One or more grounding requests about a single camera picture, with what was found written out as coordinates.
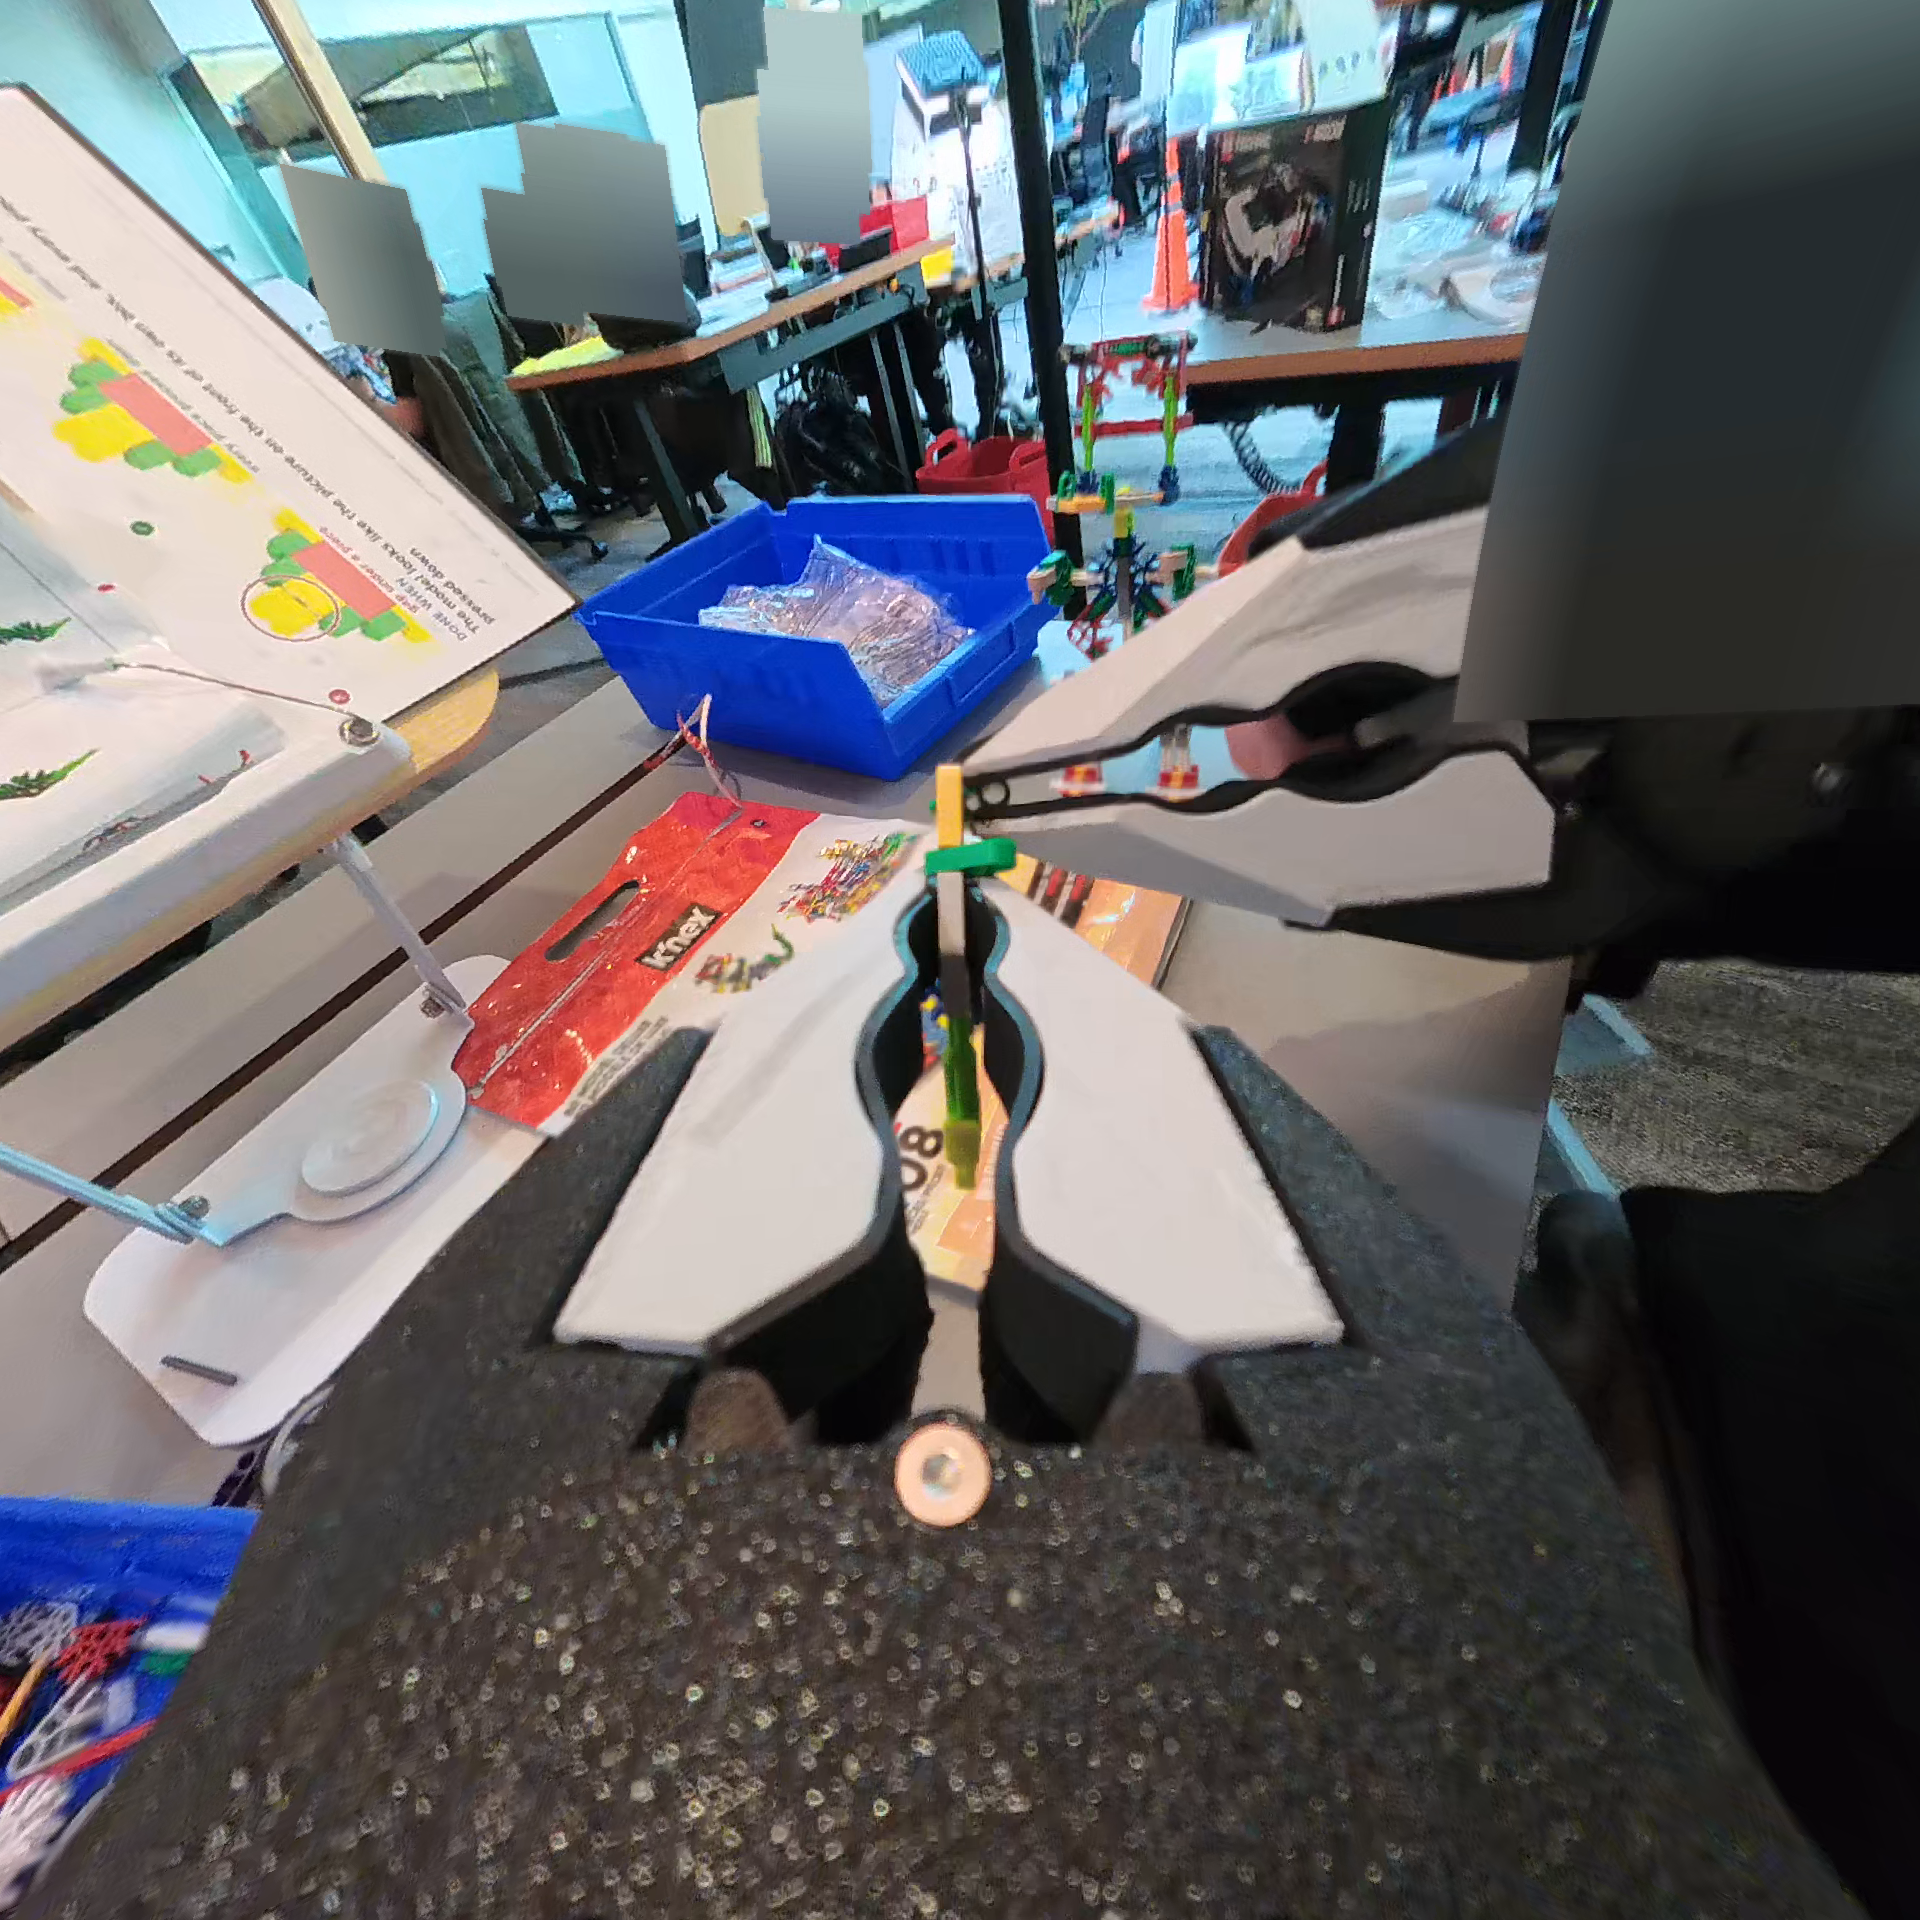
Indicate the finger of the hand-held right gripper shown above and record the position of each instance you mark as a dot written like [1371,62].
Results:
[1349,839]
[1290,629]

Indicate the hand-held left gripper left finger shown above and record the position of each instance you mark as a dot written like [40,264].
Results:
[720,1184]

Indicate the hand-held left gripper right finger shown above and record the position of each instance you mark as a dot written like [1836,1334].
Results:
[1171,1184]

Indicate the short green rod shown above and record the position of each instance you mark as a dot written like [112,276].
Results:
[967,860]

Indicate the lime and gray toy assembly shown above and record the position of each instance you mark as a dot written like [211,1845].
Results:
[950,810]

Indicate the blue plastic bin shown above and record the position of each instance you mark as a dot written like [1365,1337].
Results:
[90,1546]
[781,721]

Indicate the pile of toy construction pieces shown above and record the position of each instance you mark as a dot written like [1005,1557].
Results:
[77,1695]

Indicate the person's right hand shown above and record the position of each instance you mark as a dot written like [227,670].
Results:
[1268,745]

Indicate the colourful toy construction model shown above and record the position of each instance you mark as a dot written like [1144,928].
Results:
[1123,578]

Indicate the printed plastic toy bag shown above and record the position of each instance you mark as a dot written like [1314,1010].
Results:
[600,974]

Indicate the red basket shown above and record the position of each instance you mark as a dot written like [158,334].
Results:
[983,465]

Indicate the orange striped cone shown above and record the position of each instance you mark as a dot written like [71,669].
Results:
[1171,241]

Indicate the black printed box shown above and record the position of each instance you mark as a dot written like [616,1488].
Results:
[1290,212]

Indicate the clear plastic bag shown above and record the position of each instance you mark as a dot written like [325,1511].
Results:
[856,615]

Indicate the black steel pole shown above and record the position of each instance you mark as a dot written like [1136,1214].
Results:
[1036,224]

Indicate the light blue stand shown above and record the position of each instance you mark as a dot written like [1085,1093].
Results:
[224,1218]

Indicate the white board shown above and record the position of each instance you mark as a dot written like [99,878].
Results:
[224,1319]

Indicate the light wooden easel board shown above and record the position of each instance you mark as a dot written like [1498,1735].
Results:
[452,721]

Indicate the brown background table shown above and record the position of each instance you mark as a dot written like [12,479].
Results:
[720,349]

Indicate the white document holder plate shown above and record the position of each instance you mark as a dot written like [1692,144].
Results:
[149,839]

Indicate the white paper sign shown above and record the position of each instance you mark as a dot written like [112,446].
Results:
[224,375]

